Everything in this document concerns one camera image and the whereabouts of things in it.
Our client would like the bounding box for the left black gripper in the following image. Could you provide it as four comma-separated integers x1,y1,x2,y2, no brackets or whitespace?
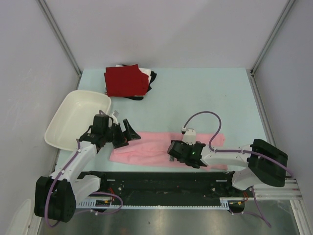
103,119,140,149

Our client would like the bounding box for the pink t shirt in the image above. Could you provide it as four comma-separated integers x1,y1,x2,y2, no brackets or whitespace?
109,131,228,172

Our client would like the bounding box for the white plastic bin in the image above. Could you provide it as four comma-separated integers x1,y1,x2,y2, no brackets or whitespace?
44,90,112,151

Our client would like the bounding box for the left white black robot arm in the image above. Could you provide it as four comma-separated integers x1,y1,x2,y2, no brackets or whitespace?
34,114,141,222

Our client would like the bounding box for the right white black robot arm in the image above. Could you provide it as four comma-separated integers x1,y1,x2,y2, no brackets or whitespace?
167,139,288,196

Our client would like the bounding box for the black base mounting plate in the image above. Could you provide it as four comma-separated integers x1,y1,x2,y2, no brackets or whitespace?
78,171,252,207

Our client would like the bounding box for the folded red t shirt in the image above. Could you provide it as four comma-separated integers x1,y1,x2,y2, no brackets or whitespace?
104,64,149,97

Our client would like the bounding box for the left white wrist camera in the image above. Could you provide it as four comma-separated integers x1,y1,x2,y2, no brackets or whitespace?
110,110,119,118

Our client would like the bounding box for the white slotted cable duct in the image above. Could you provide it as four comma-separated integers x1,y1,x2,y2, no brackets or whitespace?
75,197,230,210

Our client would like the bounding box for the right aluminium side rail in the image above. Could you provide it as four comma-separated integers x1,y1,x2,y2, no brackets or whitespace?
246,70,302,200

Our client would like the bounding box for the left aluminium frame post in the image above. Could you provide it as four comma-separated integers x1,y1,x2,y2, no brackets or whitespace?
36,0,82,78

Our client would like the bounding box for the aluminium frame post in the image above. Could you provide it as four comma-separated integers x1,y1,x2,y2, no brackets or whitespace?
250,0,297,76
36,0,82,78

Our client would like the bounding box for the right aluminium frame post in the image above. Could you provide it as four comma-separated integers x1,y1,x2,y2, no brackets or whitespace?
250,0,297,76

